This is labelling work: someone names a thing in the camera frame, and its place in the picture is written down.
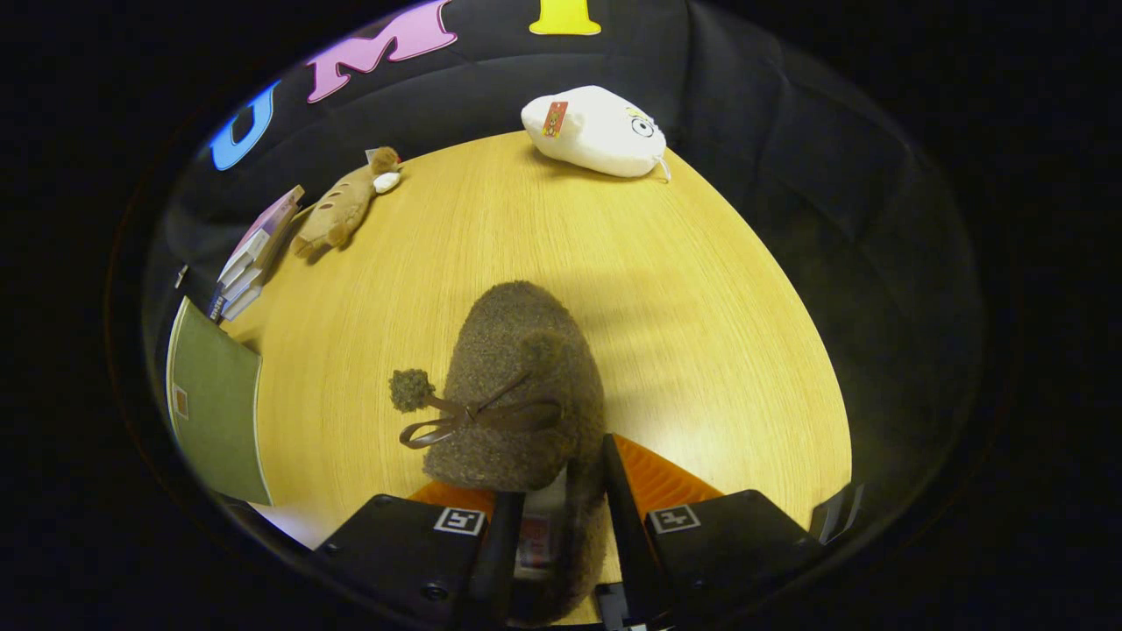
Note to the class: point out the pink cover book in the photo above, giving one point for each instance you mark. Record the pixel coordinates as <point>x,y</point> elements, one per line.
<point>263,228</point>

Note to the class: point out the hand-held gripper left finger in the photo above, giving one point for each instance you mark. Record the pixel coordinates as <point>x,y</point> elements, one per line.
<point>394,552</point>

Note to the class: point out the white plush toy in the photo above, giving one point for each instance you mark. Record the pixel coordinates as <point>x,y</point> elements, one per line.
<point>596,131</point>

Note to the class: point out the green fabric storage box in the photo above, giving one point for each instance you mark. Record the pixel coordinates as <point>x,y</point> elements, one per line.
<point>219,403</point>

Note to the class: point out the white book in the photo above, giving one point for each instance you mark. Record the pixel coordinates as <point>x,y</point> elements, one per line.
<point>241,300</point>
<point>244,279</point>

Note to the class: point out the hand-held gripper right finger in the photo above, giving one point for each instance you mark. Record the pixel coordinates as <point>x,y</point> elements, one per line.
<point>727,543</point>

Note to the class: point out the black backdrop cloth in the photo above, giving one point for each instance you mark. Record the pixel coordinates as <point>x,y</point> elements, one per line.
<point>789,131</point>

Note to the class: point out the tan plush fish toy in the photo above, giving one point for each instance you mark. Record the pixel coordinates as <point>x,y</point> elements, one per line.
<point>337,210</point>

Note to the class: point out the brown fuzzy slipper shoe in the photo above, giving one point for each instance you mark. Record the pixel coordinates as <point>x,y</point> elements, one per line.
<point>517,350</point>

